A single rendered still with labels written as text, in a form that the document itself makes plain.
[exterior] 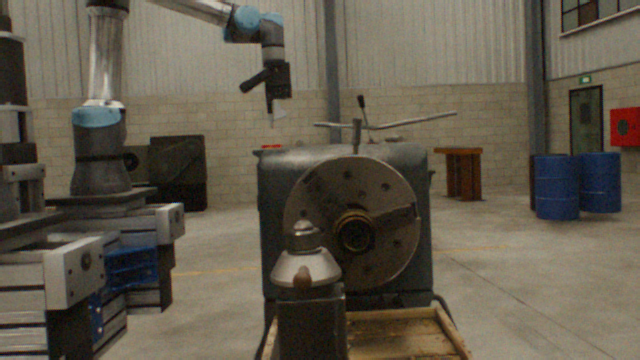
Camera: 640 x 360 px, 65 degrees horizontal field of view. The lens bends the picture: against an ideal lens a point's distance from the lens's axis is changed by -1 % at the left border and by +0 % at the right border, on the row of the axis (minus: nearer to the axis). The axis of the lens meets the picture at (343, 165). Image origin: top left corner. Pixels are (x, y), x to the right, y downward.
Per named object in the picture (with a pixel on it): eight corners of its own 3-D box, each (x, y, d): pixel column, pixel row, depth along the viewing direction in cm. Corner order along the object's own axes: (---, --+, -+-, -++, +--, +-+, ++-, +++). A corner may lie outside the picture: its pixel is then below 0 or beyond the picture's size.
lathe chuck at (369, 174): (282, 278, 123) (289, 150, 122) (409, 284, 125) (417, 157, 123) (279, 289, 114) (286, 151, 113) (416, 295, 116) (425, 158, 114)
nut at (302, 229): (288, 248, 58) (286, 218, 58) (322, 246, 58) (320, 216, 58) (285, 256, 54) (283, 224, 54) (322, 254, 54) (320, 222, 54)
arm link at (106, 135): (69, 157, 126) (65, 103, 125) (78, 156, 138) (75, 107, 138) (121, 154, 130) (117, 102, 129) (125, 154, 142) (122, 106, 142)
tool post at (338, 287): (285, 350, 61) (280, 269, 61) (346, 346, 61) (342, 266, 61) (279, 379, 54) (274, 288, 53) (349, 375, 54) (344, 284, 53)
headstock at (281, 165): (276, 250, 189) (270, 147, 187) (402, 244, 191) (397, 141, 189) (254, 301, 130) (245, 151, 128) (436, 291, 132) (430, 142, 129)
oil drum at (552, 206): (527, 215, 749) (526, 157, 744) (564, 213, 758) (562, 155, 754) (550, 222, 690) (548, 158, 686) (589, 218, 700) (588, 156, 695)
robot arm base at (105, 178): (58, 197, 126) (55, 157, 126) (87, 191, 141) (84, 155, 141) (117, 194, 126) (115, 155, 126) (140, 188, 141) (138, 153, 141)
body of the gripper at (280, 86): (290, 98, 158) (288, 60, 157) (263, 99, 158) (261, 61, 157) (292, 100, 166) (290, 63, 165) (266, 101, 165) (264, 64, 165)
